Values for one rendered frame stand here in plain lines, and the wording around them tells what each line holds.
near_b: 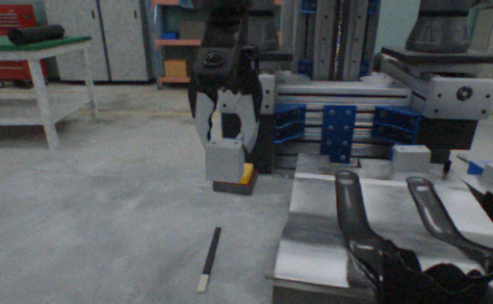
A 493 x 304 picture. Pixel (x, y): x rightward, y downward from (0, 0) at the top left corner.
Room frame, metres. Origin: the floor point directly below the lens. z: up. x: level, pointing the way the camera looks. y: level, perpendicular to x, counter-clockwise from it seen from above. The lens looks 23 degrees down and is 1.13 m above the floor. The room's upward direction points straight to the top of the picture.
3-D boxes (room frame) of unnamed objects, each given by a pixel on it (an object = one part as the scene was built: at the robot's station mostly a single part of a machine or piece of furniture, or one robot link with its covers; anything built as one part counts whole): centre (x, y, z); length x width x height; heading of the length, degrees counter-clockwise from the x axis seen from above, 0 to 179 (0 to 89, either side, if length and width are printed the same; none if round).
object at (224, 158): (0.50, 0.02, 0.93); 0.13 x 0.05 x 0.05; 168
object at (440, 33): (0.94, -0.51, 1.09); 0.15 x 0.15 x 0.10
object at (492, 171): (0.58, -0.45, 0.86); 0.13 x 0.05 x 0.05; 6
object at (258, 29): (0.99, -0.02, 1.09); 0.15 x 0.15 x 0.10
